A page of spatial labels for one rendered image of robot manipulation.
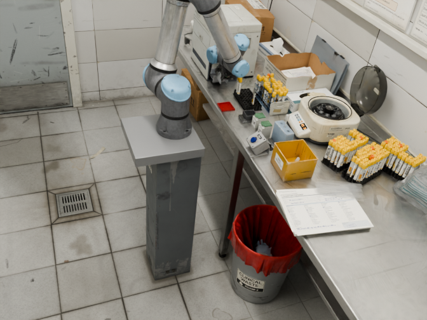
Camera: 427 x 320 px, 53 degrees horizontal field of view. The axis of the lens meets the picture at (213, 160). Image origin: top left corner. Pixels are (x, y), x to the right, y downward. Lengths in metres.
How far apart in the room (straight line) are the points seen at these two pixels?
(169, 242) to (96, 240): 0.57
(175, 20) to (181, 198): 0.78
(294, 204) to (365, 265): 0.32
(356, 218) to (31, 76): 2.64
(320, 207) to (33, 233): 1.70
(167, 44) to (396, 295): 1.21
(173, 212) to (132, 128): 0.46
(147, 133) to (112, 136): 1.54
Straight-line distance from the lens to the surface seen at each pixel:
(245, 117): 2.01
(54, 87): 3.60
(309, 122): 1.96
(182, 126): 1.77
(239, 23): 2.25
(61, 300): 2.41
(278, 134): 1.87
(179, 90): 1.69
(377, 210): 1.76
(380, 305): 1.47
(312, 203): 1.65
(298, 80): 2.18
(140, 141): 1.77
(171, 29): 1.75
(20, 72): 3.53
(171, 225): 2.11
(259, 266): 2.06
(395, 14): 2.07
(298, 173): 1.73
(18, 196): 2.96
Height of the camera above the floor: 1.99
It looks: 39 degrees down
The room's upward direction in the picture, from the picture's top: 7 degrees clockwise
